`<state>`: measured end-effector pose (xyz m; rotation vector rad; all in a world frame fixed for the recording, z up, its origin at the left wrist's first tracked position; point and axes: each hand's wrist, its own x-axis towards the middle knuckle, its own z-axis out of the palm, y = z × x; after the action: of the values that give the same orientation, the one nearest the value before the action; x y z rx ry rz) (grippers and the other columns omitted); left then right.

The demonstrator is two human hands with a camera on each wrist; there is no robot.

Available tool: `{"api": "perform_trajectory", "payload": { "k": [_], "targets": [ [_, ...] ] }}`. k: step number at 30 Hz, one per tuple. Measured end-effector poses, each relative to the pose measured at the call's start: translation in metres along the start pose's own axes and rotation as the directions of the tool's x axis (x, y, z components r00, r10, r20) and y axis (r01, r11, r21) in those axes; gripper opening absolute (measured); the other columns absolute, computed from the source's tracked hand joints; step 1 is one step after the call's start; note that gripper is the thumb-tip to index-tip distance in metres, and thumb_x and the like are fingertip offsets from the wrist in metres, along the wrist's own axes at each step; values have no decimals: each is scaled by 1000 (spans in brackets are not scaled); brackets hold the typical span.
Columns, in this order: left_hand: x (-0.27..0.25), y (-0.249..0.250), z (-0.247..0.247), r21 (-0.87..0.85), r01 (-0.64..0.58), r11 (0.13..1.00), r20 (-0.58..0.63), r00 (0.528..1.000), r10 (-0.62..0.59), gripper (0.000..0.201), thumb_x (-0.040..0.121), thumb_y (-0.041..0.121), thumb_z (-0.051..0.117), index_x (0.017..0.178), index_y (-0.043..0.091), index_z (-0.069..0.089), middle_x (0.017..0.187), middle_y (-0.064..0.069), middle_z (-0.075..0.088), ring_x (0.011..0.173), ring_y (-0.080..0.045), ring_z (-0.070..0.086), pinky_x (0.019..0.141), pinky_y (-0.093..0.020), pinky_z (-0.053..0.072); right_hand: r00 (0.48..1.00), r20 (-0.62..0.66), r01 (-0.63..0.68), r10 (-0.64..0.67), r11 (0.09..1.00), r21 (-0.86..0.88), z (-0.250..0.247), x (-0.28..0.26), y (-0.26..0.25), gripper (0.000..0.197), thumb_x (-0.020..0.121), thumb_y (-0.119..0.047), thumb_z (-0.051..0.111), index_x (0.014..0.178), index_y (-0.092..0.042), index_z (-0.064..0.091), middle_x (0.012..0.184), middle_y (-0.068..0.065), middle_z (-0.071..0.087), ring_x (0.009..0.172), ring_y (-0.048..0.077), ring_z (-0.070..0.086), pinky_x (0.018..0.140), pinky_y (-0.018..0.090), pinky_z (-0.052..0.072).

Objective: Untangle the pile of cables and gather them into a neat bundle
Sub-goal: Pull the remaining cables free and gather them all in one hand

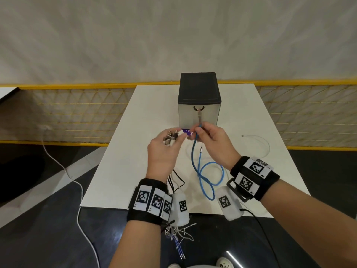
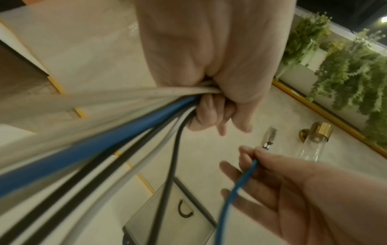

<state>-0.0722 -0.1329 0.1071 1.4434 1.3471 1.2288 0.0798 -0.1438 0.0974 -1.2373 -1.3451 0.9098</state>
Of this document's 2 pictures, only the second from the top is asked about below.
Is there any person's left hand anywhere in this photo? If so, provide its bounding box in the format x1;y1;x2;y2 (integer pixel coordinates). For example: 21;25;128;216
134;0;299;137

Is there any person's right hand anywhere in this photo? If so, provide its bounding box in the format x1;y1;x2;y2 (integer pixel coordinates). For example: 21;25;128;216
219;144;387;245

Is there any bundle of cables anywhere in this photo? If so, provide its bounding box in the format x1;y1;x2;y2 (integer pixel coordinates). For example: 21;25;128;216
0;85;224;134

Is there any black-topped grey drawer box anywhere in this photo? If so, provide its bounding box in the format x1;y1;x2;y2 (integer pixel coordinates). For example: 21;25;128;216
122;176;218;245

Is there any black cable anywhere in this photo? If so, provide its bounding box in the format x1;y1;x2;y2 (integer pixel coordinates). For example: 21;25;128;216
0;112;188;245
148;119;190;245

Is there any white planter ledge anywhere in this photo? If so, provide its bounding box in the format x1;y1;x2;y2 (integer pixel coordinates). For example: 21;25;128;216
273;7;387;131

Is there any green plant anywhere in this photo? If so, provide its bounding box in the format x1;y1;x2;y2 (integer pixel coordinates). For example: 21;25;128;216
275;12;387;144

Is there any brass glass wall lamp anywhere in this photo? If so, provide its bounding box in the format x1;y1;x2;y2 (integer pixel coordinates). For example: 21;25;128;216
298;121;333;162

